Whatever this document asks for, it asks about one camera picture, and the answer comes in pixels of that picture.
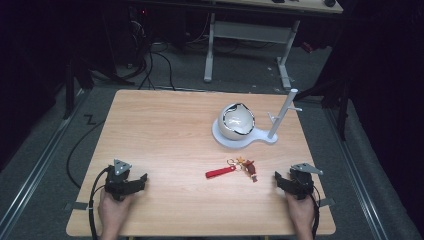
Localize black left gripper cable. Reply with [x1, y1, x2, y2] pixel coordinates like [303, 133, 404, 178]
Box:
[87, 166, 111, 240]

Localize person's left hand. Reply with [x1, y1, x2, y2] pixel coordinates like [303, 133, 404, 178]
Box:
[97, 191, 135, 240]

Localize white-framed wooden desk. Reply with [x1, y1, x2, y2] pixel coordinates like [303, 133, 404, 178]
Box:
[203, 0, 344, 91]

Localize person's right hand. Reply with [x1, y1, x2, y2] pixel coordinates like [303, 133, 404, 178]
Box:
[285, 192, 316, 240]

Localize white round bowl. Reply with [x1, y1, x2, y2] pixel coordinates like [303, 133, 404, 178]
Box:
[217, 102, 256, 141]

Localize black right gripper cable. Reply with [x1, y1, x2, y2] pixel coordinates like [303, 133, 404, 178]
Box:
[309, 185, 322, 240]

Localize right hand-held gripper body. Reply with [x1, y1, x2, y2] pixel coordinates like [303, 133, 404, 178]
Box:
[288, 162, 324, 201]

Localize black floor cable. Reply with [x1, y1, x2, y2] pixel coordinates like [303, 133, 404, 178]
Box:
[151, 49, 177, 92]
[66, 119, 106, 189]
[137, 42, 156, 90]

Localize black metal stand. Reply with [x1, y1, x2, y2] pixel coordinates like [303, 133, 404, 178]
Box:
[294, 74, 353, 142]
[63, 58, 96, 120]

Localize dark computer tower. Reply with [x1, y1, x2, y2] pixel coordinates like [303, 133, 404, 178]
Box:
[128, 5, 149, 68]

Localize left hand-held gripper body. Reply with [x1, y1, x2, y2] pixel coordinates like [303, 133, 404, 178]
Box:
[104, 158, 135, 202]

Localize red strap keychain with figurine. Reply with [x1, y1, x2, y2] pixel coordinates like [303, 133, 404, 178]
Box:
[205, 157, 260, 183]

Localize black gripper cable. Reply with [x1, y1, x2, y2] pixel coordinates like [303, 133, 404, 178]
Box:
[309, 185, 322, 240]
[87, 166, 111, 240]

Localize metal floor rail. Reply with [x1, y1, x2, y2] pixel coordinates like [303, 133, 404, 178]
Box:
[0, 89, 88, 234]
[324, 107, 389, 240]

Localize white hook stand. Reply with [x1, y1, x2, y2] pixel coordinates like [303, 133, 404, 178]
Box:
[211, 88, 304, 150]

